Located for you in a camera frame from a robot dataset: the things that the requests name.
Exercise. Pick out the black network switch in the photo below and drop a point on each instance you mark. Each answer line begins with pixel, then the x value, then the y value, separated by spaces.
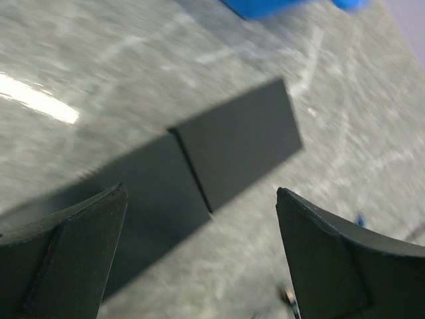
pixel 234 144
pixel 165 206

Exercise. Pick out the black ethernet cable short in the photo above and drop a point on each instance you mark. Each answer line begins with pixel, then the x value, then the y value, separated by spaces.
pixel 285 297

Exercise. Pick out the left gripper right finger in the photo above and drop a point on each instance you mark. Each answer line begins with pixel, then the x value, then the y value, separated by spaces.
pixel 341 270

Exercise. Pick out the blue plastic bin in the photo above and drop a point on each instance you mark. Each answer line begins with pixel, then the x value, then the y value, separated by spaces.
pixel 257 9

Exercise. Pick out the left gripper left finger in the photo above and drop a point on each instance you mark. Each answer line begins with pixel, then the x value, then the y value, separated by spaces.
pixel 57 252

